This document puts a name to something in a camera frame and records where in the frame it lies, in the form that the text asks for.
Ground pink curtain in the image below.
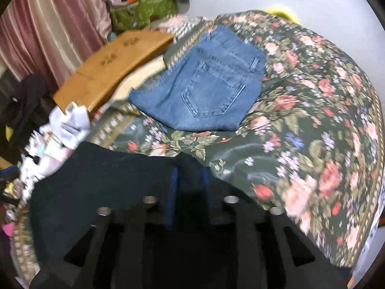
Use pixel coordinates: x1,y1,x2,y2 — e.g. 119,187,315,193
0,0,112,88

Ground wooden board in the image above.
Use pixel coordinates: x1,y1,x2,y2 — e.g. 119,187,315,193
52,30,175,114

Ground yellow object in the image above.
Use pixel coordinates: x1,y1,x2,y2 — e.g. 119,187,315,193
266,6,300,22

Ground green floral bag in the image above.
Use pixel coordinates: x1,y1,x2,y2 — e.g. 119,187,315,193
109,0,179,33

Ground cream panel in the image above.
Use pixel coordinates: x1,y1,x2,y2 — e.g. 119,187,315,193
114,57,167,100

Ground dark clothing pile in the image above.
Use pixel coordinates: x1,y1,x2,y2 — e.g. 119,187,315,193
0,74,57,157

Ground floral dark green blanket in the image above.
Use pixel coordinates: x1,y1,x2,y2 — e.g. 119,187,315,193
9,10,385,279

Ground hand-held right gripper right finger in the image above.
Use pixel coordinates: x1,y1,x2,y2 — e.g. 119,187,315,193
200,167,353,289

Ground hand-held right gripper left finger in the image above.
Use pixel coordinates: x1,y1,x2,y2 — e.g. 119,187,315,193
29,166,181,289

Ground dark navy pants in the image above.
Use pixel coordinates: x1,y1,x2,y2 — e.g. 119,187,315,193
28,141,290,277

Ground blue denim jeans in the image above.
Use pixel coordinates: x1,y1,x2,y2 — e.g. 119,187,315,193
129,25,268,132

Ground white patterned cloth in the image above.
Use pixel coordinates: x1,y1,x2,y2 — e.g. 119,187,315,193
159,15,209,38

